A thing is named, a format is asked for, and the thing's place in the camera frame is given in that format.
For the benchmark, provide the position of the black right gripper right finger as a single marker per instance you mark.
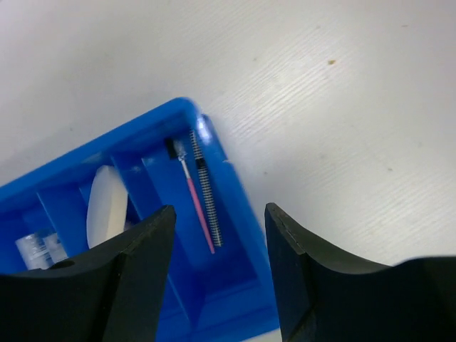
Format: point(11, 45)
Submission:
point(324, 293)

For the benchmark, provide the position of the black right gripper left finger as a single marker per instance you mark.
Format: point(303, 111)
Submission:
point(112, 292)

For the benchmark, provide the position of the round white powder puff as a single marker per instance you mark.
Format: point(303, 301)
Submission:
point(107, 206)

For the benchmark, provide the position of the clear plastic bottle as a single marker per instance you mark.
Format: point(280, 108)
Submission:
point(41, 250)

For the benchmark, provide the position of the grey striped brow pencil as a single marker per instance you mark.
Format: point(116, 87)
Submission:
point(207, 194)

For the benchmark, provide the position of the pink mascara wand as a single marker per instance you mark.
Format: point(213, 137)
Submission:
point(176, 148)

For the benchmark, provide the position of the blue divided plastic tray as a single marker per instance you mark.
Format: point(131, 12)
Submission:
point(225, 296)

